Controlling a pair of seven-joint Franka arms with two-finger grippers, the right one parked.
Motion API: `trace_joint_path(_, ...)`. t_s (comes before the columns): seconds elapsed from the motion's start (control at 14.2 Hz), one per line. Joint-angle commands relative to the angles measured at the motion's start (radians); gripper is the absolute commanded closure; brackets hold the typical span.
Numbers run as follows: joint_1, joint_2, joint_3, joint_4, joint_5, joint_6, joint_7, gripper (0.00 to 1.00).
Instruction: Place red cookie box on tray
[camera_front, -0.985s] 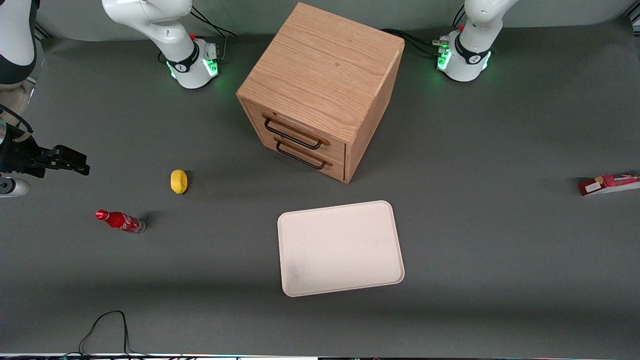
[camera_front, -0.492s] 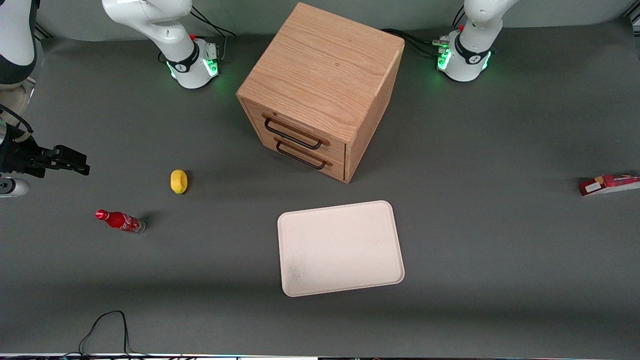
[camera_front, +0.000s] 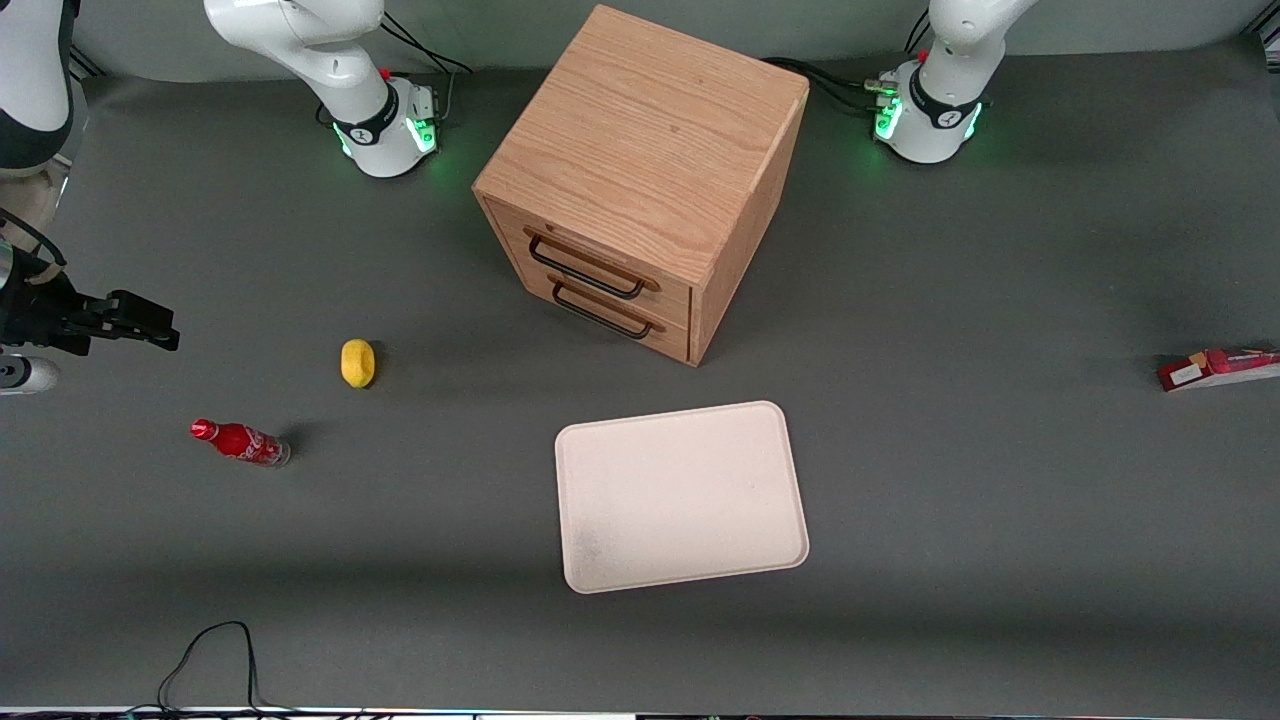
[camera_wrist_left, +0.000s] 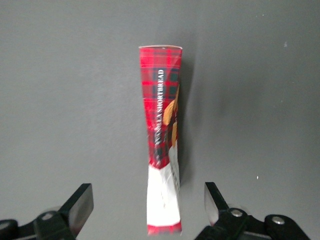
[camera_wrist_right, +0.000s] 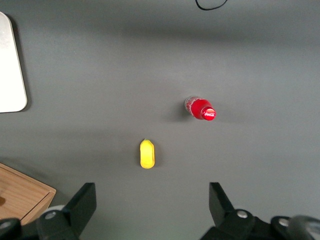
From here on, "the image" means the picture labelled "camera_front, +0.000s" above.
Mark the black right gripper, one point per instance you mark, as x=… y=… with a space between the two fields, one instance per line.
x=38 y=309

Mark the red cookie box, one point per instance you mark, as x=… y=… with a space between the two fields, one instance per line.
x=1225 y=366

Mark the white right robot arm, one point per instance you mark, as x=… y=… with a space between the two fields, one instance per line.
x=350 y=90

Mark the cream rectangular tray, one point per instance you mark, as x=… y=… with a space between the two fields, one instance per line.
x=680 y=495

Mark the red cola bottle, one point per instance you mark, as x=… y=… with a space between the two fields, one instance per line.
x=240 y=441

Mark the yellow lemon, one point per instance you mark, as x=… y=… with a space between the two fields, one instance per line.
x=357 y=362

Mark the wooden drawer front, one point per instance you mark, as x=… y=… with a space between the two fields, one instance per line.
x=660 y=335
x=600 y=250

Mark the wooden drawer cabinet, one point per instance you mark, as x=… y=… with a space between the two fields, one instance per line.
x=650 y=130

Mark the dark grey table mat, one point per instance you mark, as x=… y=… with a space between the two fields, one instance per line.
x=1000 y=620

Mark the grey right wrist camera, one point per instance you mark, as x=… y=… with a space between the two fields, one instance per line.
x=22 y=375

